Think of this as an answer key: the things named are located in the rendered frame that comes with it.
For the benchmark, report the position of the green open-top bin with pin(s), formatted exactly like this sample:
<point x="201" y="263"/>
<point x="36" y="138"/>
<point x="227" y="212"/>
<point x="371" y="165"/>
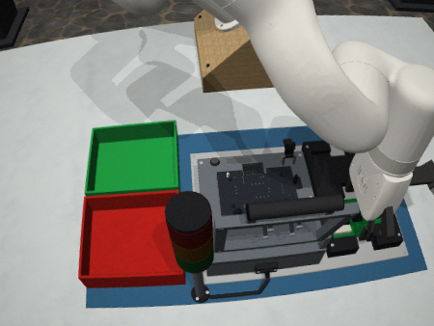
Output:
<point x="133" y="155"/>

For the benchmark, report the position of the red open bin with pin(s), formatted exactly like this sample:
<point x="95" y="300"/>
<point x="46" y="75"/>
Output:
<point x="127" y="234"/>

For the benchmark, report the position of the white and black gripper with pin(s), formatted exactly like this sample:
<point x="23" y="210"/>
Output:
<point x="378" y="193"/>

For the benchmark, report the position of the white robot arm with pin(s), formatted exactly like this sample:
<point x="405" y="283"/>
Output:
<point x="316" y="86"/>

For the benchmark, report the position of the green circuit board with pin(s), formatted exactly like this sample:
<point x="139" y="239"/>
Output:
<point x="355" y="225"/>

